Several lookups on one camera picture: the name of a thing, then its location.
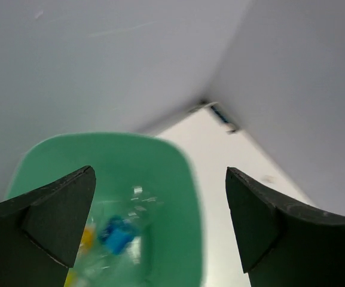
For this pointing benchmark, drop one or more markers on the green plastic bin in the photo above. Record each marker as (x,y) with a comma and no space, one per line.
(168,250)

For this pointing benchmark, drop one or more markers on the left blue table sticker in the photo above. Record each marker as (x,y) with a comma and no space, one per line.
(216,110)

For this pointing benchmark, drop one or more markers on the yellow cap small bottle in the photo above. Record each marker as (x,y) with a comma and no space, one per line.
(86,243)

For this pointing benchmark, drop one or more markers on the blue label bottle white cap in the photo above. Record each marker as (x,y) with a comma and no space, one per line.
(140,209)

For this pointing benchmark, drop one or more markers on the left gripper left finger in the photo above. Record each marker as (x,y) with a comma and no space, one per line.
(41,230)

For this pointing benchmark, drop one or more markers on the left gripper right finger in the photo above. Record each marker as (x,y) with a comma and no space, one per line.
(282,241)

